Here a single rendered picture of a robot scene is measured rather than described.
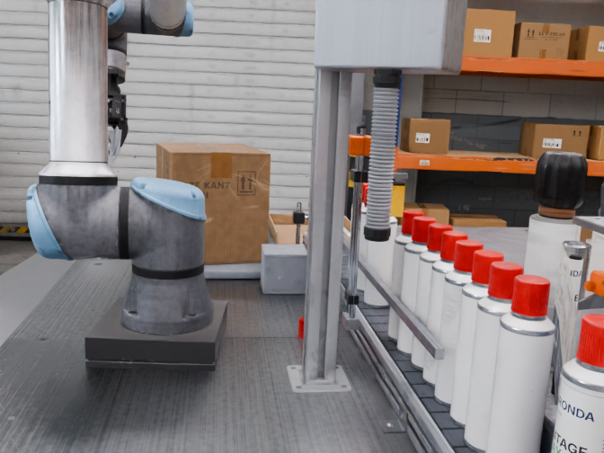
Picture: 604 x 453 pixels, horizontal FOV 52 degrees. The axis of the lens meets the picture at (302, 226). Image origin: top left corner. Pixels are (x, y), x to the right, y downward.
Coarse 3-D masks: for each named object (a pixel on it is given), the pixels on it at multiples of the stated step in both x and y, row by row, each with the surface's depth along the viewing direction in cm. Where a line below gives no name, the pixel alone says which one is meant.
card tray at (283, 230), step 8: (272, 216) 210; (280, 216) 210; (288, 216) 210; (344, 216) 211; (272, 224) 192; (280, 224) 211; (288, 224) 211; (296, 224) 211; (304, 224) 212; (344, 224) 210; (272, 232) 192; (280, 232) 198; (288, 232) 198; (280, 240) 186; (288, 240) 187
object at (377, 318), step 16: (368, 320) 107; (384, 320) 107; (384, 336) 99; (400, 368) 88; (416, 384) 83; (432, 400) 78; (432, 416) 74; (448, 416) 74; (448, 432) 71; (464, 432) 71; (464, 448) 68
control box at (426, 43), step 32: (320, 0) 78; (352, 0) 76; (384, 0) 74; (416, 0) 72; (448, 0) 71; (320, 32) 78; (352, 32) 76; (384, 32) 75; (416, 32) 73; (448, 32) 72; (320, 64) 79; (352, 64) 77; (384, 64) 75; (416, 64) 73; (448, 64) 74
